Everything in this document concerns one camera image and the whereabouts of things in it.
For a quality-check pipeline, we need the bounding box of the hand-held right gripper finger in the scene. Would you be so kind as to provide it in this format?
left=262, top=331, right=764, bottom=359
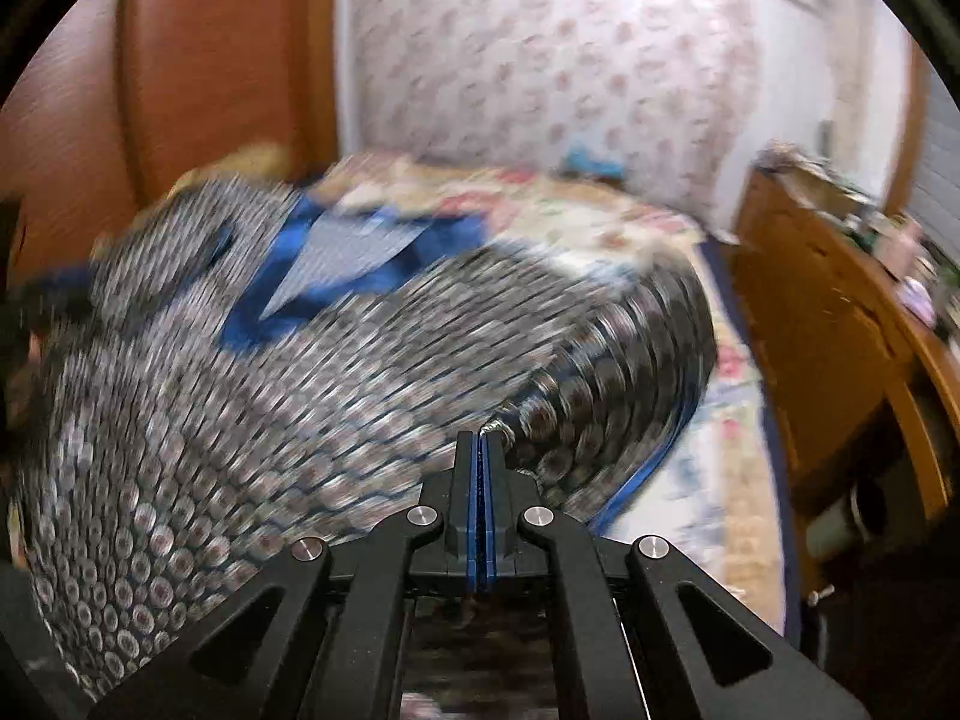
left=88, top=430, right=479, bottom=720
left=478, top=430, right=872, bottom=720

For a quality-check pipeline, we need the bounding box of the navy medallion-patterned garment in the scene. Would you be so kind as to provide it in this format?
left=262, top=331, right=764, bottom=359
left=7, top=165, right=717, bottom=706

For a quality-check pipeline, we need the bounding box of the blue and white floral bedspread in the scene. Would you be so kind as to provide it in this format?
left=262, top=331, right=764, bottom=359
left=592, top=240, right=796, bottom=638

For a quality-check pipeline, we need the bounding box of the gold pillow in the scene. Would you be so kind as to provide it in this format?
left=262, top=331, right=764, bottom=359
left=169, top=141, right=297, bottom=200

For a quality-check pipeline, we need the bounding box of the yellow floral quilt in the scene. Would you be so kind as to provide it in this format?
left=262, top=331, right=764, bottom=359
left=315, top=154, right=706, bottom=271

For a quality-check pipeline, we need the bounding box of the orange wooden panel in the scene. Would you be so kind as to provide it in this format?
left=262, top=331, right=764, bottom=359
left=0, top=0, right=342, bottom=286

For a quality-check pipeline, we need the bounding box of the teal fuzzy item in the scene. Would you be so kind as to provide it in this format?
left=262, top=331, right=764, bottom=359
left=562, top=146, right=627, bottom=181

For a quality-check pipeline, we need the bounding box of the wooden cabinet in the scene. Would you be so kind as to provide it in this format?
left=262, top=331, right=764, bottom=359
left=731, top=161, right=960, bottom=601

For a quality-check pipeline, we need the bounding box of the patterned sheer curtain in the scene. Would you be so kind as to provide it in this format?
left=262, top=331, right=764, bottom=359
left=334, top=0, right=912, bottom=241

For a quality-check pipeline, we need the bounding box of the cardboard box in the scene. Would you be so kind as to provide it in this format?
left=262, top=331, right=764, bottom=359
left=780, top=157, right=875, bottom=222

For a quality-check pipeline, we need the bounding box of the purple cloth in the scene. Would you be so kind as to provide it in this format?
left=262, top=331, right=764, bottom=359
left=900, top=277, right=935, bottom=323

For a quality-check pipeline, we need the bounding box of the wooden window frame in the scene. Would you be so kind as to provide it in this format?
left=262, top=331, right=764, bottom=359
left=885, top=37, right=931, bottom=218

